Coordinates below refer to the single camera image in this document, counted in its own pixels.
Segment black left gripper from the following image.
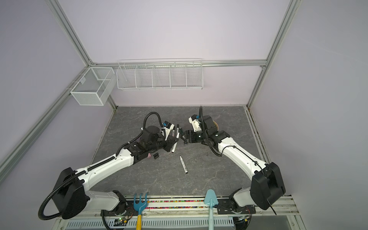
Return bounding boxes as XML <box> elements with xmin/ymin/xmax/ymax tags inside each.
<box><xmin>148</xmin><ymin>135</ymin><xmax>178</xmax><ymax>152</ymax></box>

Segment white whiteboard marker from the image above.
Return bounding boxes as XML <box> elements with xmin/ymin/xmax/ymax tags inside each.
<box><xmin>172</xmin><ymin>132</ymin><xmax>180</xmax><ymax>153</ymax></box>
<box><xmin>179</xmin><ymin>156</ymin><xmax>188</xmax><ymax>174</ymax></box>

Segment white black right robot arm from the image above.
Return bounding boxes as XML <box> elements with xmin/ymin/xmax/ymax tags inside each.
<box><xmin>180</xmin><ymin>107</ymin><xmax>286</xmax><ymax>213</ymax></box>

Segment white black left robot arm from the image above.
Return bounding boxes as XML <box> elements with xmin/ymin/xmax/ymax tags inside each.
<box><xmin>38</xmin><ymin>112</ymin><xmax>178</xmax><ymax>220</ymax></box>

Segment light blue garden trowel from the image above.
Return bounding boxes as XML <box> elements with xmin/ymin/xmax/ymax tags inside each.
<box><xmin>204</xmin><ymin>189</ymin><xmax>219</xmax><ymax>230</ymax></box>

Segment white mesh box basket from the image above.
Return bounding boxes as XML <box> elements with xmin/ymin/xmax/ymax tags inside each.
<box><xmin>71</xmin><ymin>67</ymin><xmax>117</xmax><ymax>106</ymax></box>

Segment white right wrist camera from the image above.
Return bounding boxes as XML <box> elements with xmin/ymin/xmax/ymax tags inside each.
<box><xmin>188</xmin><ymin>115</ymin><xmax>202</xmax><ymax>132</ymax></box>

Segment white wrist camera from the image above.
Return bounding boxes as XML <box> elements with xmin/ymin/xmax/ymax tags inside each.
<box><xmin>188</xmin><ymin>115</ymin><xmax>202</xmax><ymax>132</ymax></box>
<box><xmin>162</xmin><ymin>121</ymin><xmax>175</xmax><ymax>140</ymax></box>

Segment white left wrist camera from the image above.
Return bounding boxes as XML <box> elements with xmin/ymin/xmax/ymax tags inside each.
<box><xmin>162</xmin><ymin>121</ymin><xmax>175</xmax><ymax>140</ymax></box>

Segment white wire shelf basket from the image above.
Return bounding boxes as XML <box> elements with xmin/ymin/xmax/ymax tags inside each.
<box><xmin>117</xmin><ymin>58</ymin><xmax>204</xmax><ymax>90</ymax></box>

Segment blue garden fork yellow handle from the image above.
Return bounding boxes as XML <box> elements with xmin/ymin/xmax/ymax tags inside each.
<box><xmin>133</xmin><ymin>192</ymin><xmax>149</xmax><ymax>230</ymax></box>

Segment aluminium front rail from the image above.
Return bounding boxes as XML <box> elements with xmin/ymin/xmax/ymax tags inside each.
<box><xmin>58</xmin><ymin>196</ymin><xmax>300</xmax><ymax>218</ymax></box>

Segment white perforated cable duct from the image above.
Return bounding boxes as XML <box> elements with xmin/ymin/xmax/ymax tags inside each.
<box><xmin>65</xmin><ymin>217</ymin><xmax>235</xmax><ymax>230</ymax></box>

